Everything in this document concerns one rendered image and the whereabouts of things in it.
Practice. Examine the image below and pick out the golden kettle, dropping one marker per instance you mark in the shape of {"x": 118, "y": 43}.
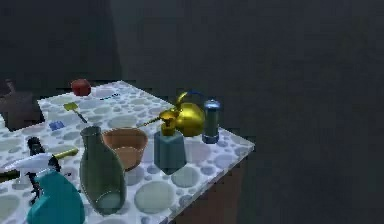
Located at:
{"x": 190, "y": 119}

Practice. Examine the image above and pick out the blue pepper shaker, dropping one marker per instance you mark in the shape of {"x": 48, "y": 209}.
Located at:
{"x": 211, "y": 120}

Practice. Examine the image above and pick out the teal soap dispenser bottle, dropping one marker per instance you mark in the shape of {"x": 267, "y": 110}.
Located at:
{"x": 169, "y": 151}

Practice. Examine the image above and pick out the brown bowl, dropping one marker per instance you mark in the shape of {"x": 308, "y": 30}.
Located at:
{"x": 128, "y": 146}

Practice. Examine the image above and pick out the dark blue pen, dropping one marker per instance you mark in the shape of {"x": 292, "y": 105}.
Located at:
{"x": 110, "y": 97}

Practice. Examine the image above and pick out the brown counter cabinet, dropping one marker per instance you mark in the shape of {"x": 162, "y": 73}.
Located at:
{"x": 216, "y": 193}

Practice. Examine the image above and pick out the green glass vase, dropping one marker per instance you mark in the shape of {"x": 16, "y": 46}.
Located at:
{"x": 101, "y": 173}

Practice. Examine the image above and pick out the red apple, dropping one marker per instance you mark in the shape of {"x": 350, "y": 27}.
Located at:
{"x": 81, "y": 87}

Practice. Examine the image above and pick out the yellow spatula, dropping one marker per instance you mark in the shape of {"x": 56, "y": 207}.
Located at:
{"x": 72, "y": 107}

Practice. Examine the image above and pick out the blue sponge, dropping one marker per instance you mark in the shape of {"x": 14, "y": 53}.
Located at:
{"x": 56, "y": 125}

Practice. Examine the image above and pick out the teal spray bottle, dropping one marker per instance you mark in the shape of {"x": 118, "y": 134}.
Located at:
{"x": 55, "y": 196}

